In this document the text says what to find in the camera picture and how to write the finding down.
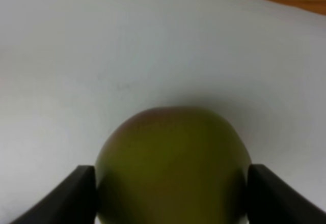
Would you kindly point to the green pear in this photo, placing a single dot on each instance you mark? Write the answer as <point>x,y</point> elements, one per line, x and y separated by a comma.
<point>173,165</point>

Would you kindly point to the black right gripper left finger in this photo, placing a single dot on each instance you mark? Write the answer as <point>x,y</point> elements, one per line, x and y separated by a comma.
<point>73,201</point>

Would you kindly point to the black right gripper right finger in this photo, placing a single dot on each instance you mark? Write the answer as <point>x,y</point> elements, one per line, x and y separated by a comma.
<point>271,200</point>

